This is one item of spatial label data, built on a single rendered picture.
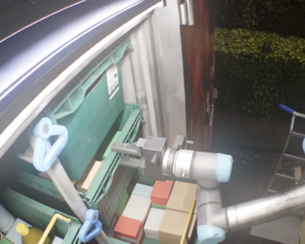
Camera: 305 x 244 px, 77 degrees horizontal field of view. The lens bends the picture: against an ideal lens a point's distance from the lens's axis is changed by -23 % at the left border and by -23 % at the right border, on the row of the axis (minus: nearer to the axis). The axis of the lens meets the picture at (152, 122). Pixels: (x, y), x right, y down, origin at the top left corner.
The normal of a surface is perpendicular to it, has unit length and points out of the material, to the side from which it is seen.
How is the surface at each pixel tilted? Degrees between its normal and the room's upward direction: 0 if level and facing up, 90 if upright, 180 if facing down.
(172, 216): 3
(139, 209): 3
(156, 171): 90
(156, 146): 0
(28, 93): 90
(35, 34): 90
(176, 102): 90
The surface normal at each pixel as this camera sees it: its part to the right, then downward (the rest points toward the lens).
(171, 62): -0.30, 0.62
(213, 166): -0.27, -0.25
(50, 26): 0.95, 0.11
